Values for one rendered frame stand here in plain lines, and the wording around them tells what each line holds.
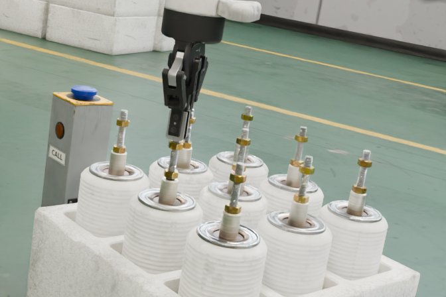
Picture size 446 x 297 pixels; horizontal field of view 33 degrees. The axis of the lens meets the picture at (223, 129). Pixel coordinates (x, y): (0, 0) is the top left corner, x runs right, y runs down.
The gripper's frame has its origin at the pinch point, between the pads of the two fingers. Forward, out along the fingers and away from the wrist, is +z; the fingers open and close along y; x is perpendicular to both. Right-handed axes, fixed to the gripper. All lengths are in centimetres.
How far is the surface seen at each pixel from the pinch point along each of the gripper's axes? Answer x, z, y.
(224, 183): 5.1, 9.9, -11.3
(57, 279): -13.6, 24.9, -0.3
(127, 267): -2.0, 17.3, 6.7
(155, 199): -1.3, 10.3, 0.5
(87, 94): -19.7, 3.0, -18.8
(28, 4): -152, 21, -262
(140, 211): -2.1, 10.8, 4.1
